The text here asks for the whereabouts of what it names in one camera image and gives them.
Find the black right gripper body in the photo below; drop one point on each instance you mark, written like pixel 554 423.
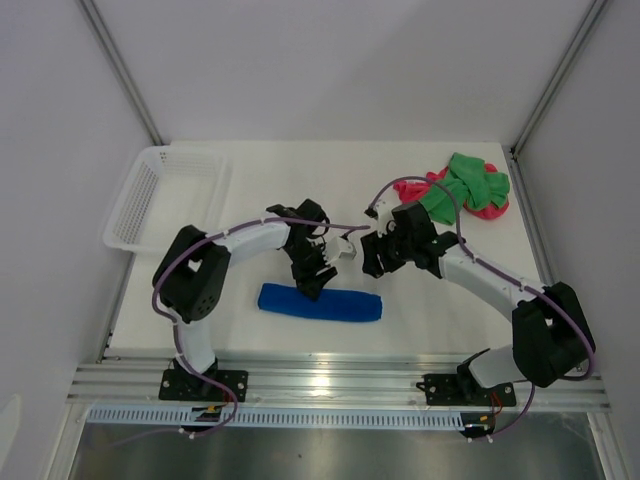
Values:
pixel 393 250

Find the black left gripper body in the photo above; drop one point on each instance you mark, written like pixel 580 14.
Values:
pixel 308 260

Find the blue microfiber towel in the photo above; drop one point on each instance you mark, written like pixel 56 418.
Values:
pixel 349 306

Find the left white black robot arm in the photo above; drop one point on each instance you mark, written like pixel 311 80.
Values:
pixel 189 281

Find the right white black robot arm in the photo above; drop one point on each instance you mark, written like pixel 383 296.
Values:
pixel 550 335

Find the pink microfiber towel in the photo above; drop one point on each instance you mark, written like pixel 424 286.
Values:
pixel 415 190

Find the green microfiber towel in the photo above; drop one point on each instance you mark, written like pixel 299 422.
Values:
pixel 475 185

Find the white plastic basket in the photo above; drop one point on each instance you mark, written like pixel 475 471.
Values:
pixel 166 189

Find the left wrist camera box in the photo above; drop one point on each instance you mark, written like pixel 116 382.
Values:
pixel 338 248

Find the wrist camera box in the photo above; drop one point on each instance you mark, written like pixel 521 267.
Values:
pixel 381 213
pixel 338 248

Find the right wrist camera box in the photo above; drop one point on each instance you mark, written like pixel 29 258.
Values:
pixel 381 213

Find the right aluminium frame post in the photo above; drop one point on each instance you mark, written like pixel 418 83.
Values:
pixel 580 38

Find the aluminium frame post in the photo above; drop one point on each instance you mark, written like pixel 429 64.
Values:
pixel 106 42
pixel 580 38

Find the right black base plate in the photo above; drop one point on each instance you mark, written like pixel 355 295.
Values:
pixel 459 390

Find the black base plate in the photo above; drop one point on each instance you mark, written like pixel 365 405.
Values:
pixel 459 390
pixel 179 385

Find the white slotted cable duct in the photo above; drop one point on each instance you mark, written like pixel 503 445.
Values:
pixel 200 417

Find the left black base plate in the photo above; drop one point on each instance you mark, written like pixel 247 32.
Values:
pixel 179 385

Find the aluminium extrusion rail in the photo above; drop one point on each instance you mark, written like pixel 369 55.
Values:
pixel 296 380

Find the left aluminium frame post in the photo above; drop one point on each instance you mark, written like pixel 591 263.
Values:
pixel 106 42

